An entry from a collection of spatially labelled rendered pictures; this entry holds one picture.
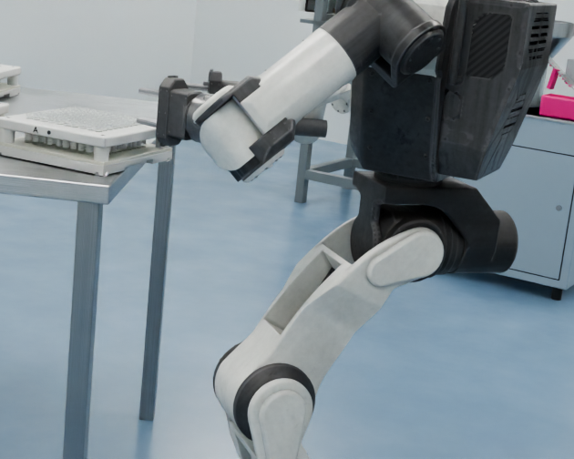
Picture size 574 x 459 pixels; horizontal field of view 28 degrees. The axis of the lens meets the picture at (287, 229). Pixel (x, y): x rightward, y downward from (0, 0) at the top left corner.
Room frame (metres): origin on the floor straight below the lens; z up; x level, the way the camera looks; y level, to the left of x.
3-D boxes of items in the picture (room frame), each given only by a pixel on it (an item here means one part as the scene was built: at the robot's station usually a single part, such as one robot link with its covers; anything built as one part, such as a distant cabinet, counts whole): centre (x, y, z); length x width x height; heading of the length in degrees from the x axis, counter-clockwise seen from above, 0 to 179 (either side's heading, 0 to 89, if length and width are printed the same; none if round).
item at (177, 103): (2.00, 0.19, 1.03); 0.12 x 0.10 x 0.13; 58
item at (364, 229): (1.95, -0.26, 0.89); 0.28 x 0.13 x 0.18; 112
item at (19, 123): (2.18, 0.40, 0.96); 0.25 x 0.24 x 0.02; 156
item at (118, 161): (2.18, 0.40, 0.91); 0.24 x 0.24 x 0.02; 66
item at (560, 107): (4.75, -1.08, 0.80); 0.16 x 0.12 x 0.09; 62
